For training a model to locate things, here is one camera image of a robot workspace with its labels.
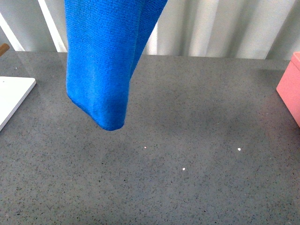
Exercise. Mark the pink box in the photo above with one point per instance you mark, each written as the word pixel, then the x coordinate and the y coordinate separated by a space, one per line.
pixel 289 87

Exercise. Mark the wooden rack peg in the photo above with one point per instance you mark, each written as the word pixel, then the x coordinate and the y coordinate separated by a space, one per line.
pixel 4 48

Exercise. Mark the white rack base board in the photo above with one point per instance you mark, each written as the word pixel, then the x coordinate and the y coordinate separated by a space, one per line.
pixel 13 91

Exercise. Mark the blue microfiber cloth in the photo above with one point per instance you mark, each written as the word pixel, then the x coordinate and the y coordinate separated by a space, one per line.
pixel 105 41

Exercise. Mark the white pleated curtain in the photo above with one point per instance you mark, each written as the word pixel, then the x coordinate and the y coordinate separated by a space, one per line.
pixel 250 29

